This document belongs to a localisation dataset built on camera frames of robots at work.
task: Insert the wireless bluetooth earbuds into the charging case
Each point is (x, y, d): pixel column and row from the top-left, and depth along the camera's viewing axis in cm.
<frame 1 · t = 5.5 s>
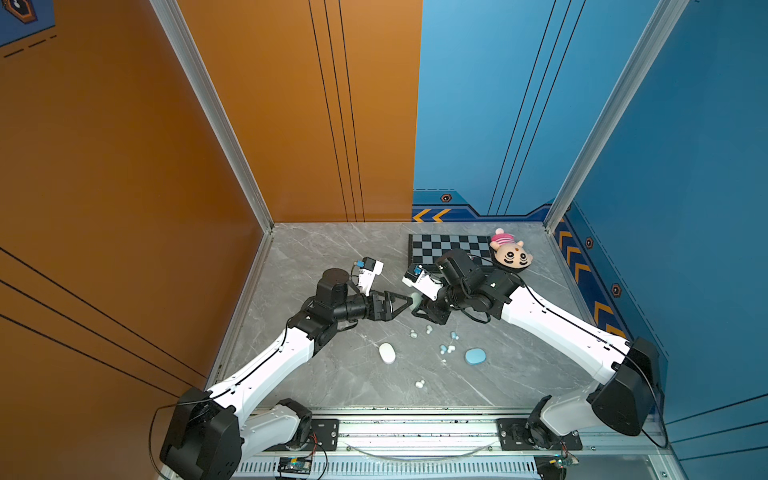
left hand: (404, 300, 73), fingers open
right hand: (416, 304, 76), fingers open
black grey checkerboard: (426, 249, 111), point 3 cm above the table
pink plush toy: (509, 252, 102), point 9 cm above the table
white earbud case: (387, 353, 87), point 2 cm above the table
blue earbud case: (475, 356, 87), point 2 cm above the table
mint earbud: (413, 334, 91), point 2 cm above the table
mint earbud 2: (429, 329, 93), on the table
blue earbud upper: (454, 336, 91), on the table
blue earbud lower: (444, 348, 89), on the table
white earbud near blue: (451, 348, 89), on the table
white earbud front: (420, 384, 82), on the table

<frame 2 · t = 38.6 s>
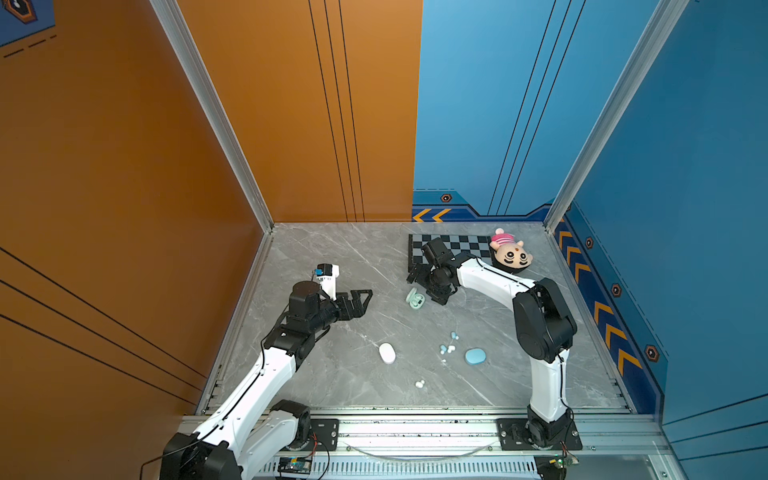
left hand: (361, 291, 80), fingers open
right hand: (413, 288, 95), fingers open
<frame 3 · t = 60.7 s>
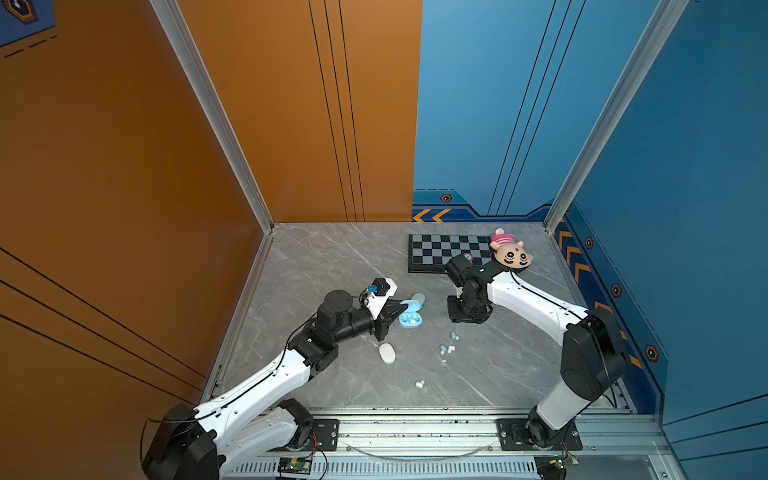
left hand: (404, 302, 72), fingers closed
right hand: (453, 319, 86), fingers open
blue earbud case: (411, 317, 74), point 21 cm above the table
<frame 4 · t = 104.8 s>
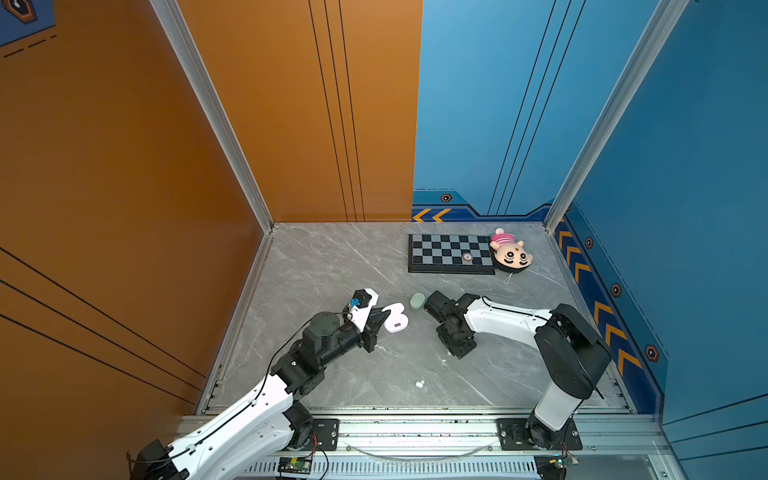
left hand: (388, 309, 72), fingers closed
right hand: (440, 346, 89), fingers closed
white earbud case: (396, 321, 72), point 22 cm above the table
